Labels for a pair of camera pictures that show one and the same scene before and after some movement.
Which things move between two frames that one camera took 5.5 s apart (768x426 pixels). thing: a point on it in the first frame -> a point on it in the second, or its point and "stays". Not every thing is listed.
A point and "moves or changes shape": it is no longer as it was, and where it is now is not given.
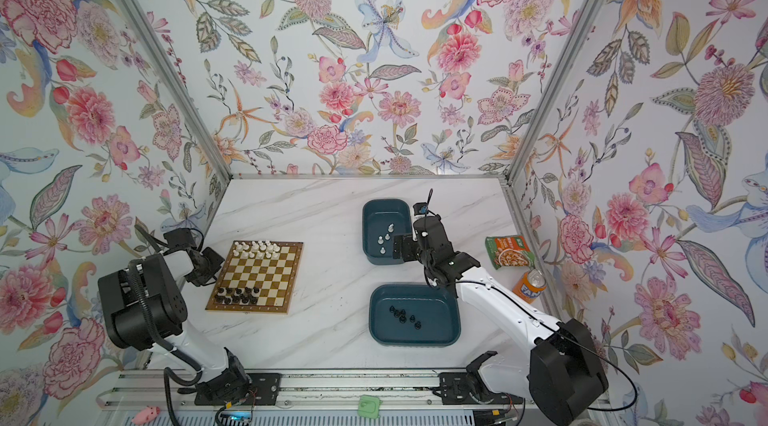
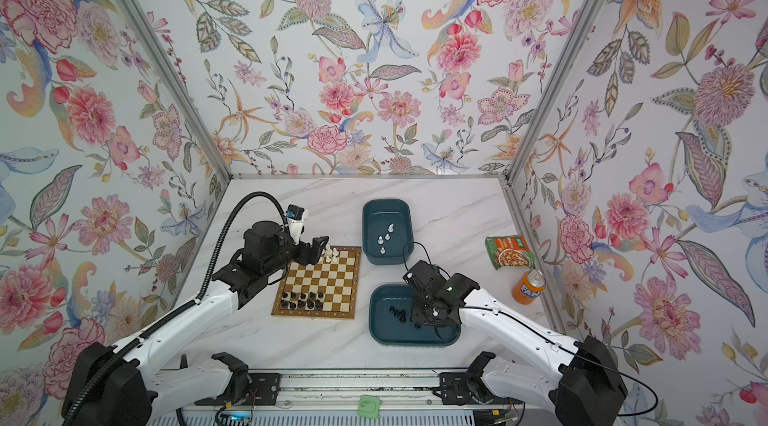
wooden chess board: x=258 y=276 moves or changes shape
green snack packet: x=509 y=251 stays
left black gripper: x=214 y=260 -> x=307 y=258
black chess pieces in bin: x=402 y=317 stays
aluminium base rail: x=148 y=388 stays
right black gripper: x=408 y=241 -> x=415 y=311
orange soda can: x=530 y=286 stays
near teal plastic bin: x=413 y=315 stays
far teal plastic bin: x=382 y=220 stays
